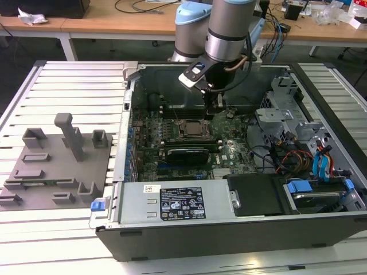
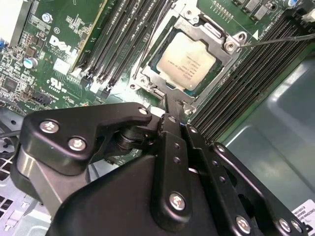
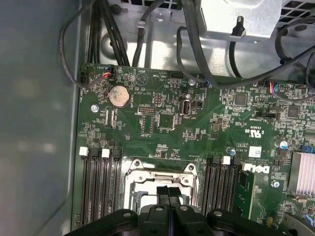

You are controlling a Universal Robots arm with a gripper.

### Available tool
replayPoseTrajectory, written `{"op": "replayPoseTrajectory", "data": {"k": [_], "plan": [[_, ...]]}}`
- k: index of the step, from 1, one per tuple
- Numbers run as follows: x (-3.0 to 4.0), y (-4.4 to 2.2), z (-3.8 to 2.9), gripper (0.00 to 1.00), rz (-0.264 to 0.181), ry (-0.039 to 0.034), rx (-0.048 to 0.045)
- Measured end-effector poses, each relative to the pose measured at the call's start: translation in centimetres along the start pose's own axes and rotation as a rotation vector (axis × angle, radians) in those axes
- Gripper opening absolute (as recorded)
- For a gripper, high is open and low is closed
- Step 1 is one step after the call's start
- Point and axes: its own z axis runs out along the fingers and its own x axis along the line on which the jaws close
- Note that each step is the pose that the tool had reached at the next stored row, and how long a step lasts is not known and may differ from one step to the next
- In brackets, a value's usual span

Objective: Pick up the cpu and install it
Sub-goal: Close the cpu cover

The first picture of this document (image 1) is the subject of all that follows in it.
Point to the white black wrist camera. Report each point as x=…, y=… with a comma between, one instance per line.
x=190, y=80

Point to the crumpled white paper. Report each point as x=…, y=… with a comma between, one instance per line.
x=31, y=18

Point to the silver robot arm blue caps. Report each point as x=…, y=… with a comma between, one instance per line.
x=223, y=37

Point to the black CPU socket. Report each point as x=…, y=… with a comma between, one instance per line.
x=181, y=130

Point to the white red carton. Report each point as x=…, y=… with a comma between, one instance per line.
x=358, y=11

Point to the round coin cell battery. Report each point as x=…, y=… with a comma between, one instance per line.
x=229, y=114

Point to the clear plastic bag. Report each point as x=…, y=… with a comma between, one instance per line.
x=329, y=13

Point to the large black box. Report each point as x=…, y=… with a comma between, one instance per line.
x=57, y=7

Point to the silver chipset heatsink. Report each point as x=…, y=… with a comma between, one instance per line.
x=222, y=173

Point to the blue plastic latch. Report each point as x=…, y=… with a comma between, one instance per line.
x=97, y=206

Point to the small black flat device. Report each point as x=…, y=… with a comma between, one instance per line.
x=285, y=27

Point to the wooden desk white frame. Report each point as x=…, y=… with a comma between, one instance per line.
x=100, y=24

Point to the silver metal drive cage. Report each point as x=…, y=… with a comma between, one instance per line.
x=272, y=114

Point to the hard disk blue carrier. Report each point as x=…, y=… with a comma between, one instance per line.
x=298, y=186

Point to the black graphics card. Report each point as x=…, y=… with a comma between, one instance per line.
x=186, y=157

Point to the green motherboard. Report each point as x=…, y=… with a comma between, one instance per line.
x=235, y=149

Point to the silver square CPU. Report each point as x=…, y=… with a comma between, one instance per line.
x=193, y=128

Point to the white labelled device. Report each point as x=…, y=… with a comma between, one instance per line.
x=258, y=51

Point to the small black open box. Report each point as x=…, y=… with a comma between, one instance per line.
x=294, y=13

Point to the silver power supply unit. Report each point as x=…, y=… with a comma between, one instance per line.
x=137, y=206

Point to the black RAM slot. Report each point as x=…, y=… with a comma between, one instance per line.
x=186, y=140
x=213, y=146
x=186, y=114
x=186, y=109

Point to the black plastic shroud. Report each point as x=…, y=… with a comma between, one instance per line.
x=258, y=194

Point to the grey plastic parts rack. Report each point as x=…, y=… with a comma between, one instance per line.
x=57, y=172

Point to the black open PC case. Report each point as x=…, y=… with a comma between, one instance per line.
x=200, y=240

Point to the black computer tower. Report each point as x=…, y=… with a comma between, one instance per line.
x=265, y=11

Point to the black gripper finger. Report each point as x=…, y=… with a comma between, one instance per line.
x=208, y=110

